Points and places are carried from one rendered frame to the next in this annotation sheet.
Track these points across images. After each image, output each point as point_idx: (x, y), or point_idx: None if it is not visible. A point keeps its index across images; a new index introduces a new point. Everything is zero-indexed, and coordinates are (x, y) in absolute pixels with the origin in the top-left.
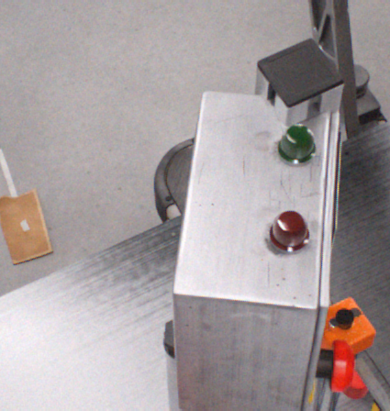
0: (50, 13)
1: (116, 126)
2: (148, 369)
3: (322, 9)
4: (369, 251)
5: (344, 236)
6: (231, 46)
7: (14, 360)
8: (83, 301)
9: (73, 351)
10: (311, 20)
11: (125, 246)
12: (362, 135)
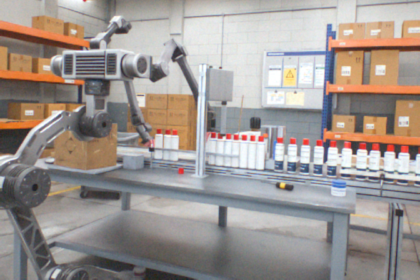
0: None
1: None
2: (204, 181)
3: (29, 235)
4: (150, 175)
5: (149, 176)
6: None
7: (222, 187)
8: (200, 186)
9: (212, 185)
10: (27, 245)
11: (182, 186)
12: (119, 178)
